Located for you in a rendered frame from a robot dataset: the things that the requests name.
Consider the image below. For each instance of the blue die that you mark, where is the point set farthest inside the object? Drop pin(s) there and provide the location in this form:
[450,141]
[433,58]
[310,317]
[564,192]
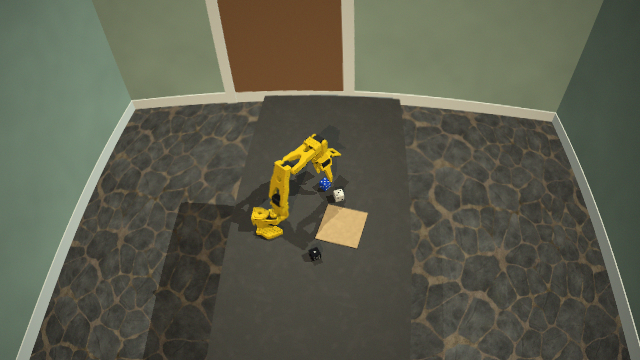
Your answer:
[324,184]

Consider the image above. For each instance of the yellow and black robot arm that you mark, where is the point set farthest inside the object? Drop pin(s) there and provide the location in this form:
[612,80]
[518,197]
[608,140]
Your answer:
[283,169]

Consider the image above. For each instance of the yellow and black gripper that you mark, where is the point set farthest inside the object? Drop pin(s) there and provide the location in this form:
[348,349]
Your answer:
[324,162]

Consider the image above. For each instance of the white die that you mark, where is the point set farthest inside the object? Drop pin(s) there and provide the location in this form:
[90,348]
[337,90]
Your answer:
[338,195]

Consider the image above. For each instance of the tan square mat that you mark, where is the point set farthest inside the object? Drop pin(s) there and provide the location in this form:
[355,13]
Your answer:
[342,226]

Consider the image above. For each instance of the black die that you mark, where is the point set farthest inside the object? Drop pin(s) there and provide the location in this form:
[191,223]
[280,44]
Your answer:
[314,254]

